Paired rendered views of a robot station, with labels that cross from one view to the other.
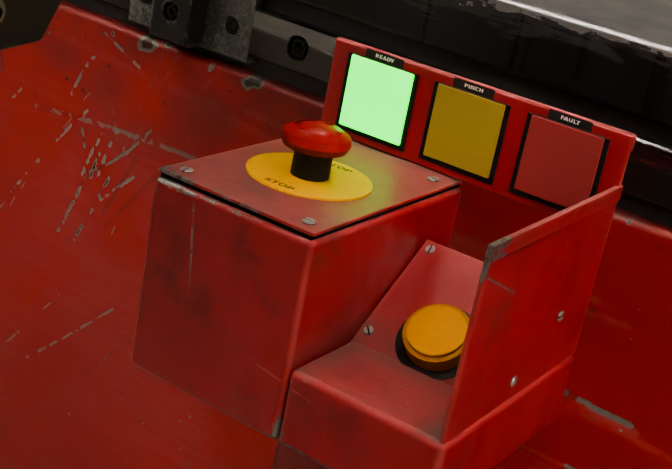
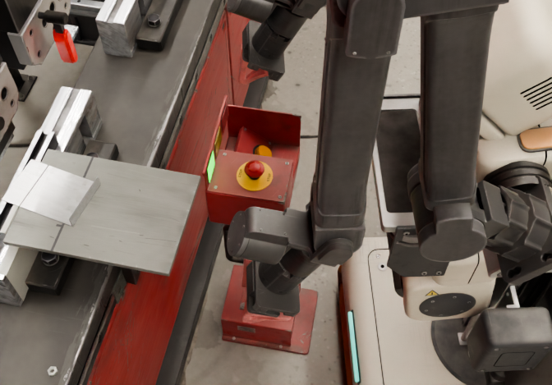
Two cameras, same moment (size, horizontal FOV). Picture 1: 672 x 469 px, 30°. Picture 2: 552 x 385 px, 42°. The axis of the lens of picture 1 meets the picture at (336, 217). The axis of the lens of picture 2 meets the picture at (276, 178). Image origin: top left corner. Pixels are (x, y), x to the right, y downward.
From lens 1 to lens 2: 1.54 m
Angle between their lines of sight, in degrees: 84
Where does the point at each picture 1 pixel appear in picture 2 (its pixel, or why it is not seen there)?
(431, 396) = (280, 153)
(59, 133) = (118, 359)
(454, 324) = (263, 148)
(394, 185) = (240, 159)
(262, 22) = not seen: hidden behind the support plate
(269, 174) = (264, 181)
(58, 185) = (123, 365)
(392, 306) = not seen: hidden behind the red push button
